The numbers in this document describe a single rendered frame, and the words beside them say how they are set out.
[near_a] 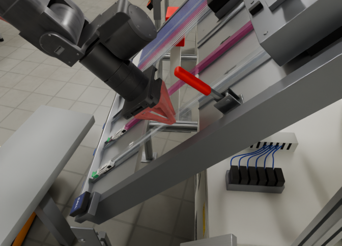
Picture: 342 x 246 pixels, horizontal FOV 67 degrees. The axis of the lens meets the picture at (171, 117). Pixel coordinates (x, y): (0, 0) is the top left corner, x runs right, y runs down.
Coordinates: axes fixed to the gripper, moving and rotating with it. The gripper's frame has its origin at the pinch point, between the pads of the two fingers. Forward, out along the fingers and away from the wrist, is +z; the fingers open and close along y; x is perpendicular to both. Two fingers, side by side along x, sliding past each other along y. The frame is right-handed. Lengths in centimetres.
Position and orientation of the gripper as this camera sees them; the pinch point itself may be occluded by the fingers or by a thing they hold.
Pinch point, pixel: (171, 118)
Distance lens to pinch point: 50.3
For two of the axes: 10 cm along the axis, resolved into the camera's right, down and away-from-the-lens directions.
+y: 0.5, -6.9, 7.2
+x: -7.5, 4.5, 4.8
